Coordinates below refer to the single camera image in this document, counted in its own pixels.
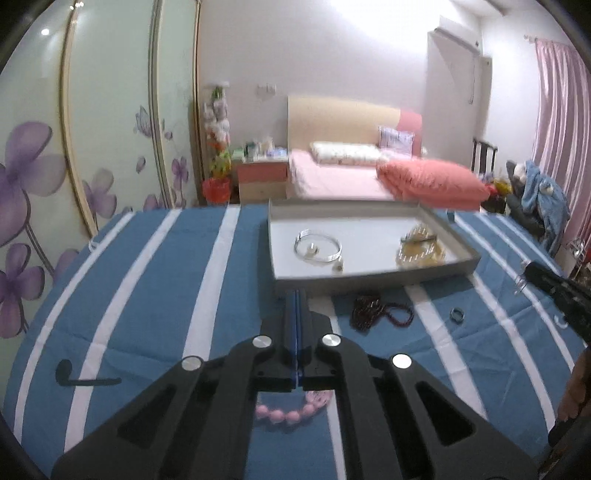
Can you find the thin silver bangle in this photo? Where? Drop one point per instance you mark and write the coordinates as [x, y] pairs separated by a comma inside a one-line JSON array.
[[302, 235]]

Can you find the colourful toy balls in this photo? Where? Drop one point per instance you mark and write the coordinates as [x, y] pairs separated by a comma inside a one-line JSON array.
[[498, 188]]

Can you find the person's right hand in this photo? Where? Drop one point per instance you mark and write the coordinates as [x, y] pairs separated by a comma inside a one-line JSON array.
[[575, 387]]

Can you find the grey white plush toy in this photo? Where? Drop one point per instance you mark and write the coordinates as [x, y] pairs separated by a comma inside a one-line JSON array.
[[518, 171]]

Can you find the small lilac pillow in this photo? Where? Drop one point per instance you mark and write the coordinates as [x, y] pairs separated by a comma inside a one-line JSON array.
[[396, 138]]

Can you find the pink nightstand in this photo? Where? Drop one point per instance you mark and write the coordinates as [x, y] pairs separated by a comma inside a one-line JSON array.
[[261, 180]]

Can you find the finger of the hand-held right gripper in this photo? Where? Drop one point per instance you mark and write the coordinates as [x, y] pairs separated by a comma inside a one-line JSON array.
[[540, 274]]

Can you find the pink curtain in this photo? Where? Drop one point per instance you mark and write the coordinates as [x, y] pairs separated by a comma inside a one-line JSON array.
[[561, 115]]

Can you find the white air conditioner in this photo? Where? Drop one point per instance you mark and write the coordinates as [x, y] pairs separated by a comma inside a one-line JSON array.
[[457, 32]]

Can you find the cream bangle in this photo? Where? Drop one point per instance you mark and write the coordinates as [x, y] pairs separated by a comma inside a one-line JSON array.
[[436, 258]]

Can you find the floral sliding door wardrobe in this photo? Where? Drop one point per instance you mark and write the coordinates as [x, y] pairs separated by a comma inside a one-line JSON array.
[[92, 115]]

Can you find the curtain rod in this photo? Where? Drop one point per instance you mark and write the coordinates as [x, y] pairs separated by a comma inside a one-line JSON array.
[[531, 39]]

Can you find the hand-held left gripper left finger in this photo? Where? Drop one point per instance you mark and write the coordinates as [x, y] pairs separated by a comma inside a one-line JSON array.
[[290, 323]]

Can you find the clear tube of plush toys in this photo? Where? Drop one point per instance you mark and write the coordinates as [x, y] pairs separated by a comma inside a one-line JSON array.
[[217, 134]]

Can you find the pink bed with headboard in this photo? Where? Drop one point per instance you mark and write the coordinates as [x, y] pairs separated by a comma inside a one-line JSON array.
[[332, 120]]

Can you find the small dark blue object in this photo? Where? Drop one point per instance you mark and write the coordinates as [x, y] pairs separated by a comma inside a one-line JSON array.
[[451, 216]]

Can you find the grey shallow tray box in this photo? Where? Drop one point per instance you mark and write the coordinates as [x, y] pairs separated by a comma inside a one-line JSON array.
[[369, 249]]

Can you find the white pipe duct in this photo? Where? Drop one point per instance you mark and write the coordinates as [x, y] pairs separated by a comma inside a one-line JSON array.
[[482, 78]]

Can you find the blue garment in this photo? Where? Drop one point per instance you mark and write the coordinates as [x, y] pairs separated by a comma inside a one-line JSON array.
[[547, 203]]

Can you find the white patterned pillow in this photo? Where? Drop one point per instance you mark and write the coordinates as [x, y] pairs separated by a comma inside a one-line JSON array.
[[346, 152]]

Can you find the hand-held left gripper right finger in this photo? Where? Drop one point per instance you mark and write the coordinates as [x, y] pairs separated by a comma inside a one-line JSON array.
[[303, 323]]

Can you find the blue white striped sheet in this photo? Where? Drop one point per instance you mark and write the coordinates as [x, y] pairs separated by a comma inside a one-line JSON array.
[[184, 300]]

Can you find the wide silver bangle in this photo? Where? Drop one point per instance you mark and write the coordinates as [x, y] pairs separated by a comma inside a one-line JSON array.
[[420, 238]]

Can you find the large coral pillow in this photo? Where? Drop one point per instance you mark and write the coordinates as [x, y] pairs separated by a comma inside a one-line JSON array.
[[429, 184]]

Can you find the dark wooden chair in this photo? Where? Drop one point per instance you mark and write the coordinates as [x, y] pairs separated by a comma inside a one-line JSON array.
[[482, 154]]

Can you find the wall switch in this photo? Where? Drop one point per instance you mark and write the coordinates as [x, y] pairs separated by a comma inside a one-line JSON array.
[[266, 91]]

